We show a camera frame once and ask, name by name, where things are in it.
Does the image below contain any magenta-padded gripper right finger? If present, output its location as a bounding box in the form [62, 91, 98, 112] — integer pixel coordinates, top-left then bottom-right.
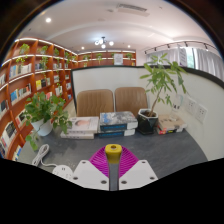
[117, 146, 159, 191]

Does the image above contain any white hanging banner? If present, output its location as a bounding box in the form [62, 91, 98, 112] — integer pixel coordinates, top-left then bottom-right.
[177, 46, 189, 68]

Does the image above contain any thick blue-spine book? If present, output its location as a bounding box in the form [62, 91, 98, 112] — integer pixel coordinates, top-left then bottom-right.
[97, 128, 137, 139]

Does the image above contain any thin white book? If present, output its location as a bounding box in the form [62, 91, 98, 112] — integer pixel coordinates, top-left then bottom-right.
[59, 131, 96, 140]

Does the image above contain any white power strip cable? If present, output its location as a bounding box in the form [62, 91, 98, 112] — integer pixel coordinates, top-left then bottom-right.
[31, 143, 58, 168]

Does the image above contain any brown padded chair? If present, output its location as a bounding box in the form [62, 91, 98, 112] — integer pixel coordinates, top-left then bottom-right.
[114, 86, 149, 116]
[75, 88, 115, 118]

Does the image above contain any tan-cover book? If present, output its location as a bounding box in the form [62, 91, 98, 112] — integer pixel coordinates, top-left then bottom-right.
[157, 114, 188, 133]

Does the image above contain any white wall outlet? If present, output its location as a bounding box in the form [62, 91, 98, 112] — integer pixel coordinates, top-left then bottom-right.
[195, 103, 209, 125]
[184, 98, 198, 115]

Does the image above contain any leafy plant in white pot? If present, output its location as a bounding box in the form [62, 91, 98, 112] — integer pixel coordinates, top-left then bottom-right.
[22, 91, 73, 152]

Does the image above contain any multi-bulb ceiling lamp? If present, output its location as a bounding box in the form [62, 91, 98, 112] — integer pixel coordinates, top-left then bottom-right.
[93, 36, 115, 50]

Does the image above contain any orange wooden bookshelf unit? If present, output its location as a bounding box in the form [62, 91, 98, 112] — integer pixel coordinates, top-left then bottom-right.
[0, 37, 137, 162]

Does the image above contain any red-edged book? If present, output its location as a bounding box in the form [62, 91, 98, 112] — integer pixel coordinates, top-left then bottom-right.
[156, 126, 184, 136]

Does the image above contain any white power strip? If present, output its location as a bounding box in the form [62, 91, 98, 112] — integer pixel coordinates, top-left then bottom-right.
[51, 164, 74, 181]

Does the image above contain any white book with face cover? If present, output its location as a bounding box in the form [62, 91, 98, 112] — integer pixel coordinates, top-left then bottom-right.
[67, 116, 100, 134]

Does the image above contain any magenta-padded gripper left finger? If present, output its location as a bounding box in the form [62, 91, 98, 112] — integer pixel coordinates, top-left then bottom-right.
[71, 146, 110, 192]

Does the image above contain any ceiling air vent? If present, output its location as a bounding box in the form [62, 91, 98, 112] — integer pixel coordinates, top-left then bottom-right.
[116, 2, 150, 18]

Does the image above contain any tall plant in black pot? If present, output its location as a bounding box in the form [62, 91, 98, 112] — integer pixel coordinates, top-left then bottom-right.
[136, 52, 188, 136]

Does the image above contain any white sheer curtain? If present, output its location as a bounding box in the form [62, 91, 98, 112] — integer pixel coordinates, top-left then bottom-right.
[145, 46, 224, 83]

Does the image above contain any black track light rail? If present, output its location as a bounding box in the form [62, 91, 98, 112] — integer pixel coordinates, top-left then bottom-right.
[143, 39, 218, 56]

